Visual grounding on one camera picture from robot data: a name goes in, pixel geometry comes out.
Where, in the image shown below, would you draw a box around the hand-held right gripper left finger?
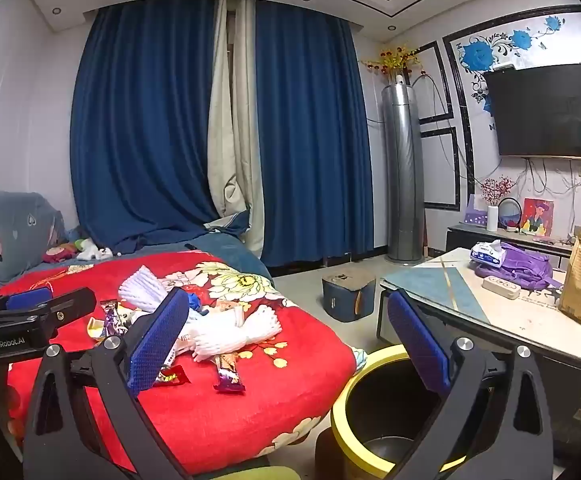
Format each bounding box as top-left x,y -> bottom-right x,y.
23,288 -> 191,480

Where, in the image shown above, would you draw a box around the purple and white wrapper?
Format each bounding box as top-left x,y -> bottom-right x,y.
101,300 -> 132,344

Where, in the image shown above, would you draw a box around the blue flower wall decal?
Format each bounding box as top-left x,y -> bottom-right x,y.
457,15 -> 567,107

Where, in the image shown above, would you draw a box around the purple foil snack wrapper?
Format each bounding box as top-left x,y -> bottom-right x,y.
214,352 -> 247,394

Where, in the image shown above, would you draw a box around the colourful portrait painting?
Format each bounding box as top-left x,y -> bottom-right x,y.
520,197 -> 555,238

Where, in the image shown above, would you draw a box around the black wall television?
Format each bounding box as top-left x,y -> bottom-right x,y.
483,63 -> 581,162

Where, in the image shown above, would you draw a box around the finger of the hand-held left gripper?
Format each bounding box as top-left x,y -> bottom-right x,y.
6,287 -> 52,312
0,287 -> 97,333

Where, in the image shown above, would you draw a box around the beige curtain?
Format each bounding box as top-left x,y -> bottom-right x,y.
206,0 -> 267,261

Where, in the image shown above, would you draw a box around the white foam net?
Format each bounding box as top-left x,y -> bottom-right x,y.
243,304 -> 282,345
118,266 -> 181,311
190,310 -> 251,365

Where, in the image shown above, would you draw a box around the red and green plush toy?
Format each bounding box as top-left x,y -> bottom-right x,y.
43,242 -> 81,264

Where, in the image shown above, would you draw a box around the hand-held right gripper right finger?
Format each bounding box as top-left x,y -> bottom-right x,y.
385,288 -> 556,480

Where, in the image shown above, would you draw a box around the white plush toy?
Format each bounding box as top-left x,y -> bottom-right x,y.
76,239 -> 114,262

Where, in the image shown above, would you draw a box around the grey heart-print sofa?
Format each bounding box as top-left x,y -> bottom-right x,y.
0,191 -> 69,306

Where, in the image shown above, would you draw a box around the silver tower air conditioner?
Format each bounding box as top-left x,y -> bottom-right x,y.
381,74 -> 427,265

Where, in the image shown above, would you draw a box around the round framed ornament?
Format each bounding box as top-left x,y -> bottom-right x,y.
497,197 -> 524,234

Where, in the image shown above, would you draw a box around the yellow artificial flowers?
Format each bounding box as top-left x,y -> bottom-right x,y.
360,45 -> 423,79

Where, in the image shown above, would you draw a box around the yellow-rimmed black trash can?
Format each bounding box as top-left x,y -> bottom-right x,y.
330,344 -> 471,479

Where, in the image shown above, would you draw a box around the blue quilt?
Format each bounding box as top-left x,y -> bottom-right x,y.
185,232 -> 276,287

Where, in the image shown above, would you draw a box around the red floral blanket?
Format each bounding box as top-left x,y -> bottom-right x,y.
0,250 -> 360,472

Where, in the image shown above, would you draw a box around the blue storage stool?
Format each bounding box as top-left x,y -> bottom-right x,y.
321,266 -> 377,322

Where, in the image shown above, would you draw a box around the black television cabinet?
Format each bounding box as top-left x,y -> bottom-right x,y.
445,223 -> 579,271

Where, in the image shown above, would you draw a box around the blue curtain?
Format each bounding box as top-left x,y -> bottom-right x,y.
70,0 -> 251,257
254,0 -> 376,268

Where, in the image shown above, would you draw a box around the purple bag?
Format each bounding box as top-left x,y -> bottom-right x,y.
474,241 -> 564,291

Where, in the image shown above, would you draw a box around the person's green-clad leg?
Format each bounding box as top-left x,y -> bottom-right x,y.
205,465 -> 302,480

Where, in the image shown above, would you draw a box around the red and white wrapper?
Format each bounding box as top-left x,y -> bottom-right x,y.
153,364 -> 192,387

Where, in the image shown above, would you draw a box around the white power strip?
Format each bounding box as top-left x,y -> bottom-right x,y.
483,275 -> 521,301

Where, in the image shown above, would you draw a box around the white vase with red flowers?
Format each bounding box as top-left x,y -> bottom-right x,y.
479,175 -> 517,233

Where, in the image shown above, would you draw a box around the marble coffee table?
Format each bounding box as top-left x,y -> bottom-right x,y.
376,247 -> 581,461

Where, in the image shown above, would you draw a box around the purple card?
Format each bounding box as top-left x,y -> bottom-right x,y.
464,194 -> 491,226

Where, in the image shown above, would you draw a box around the white tissue pack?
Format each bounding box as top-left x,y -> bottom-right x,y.
470,240 -> 507,267

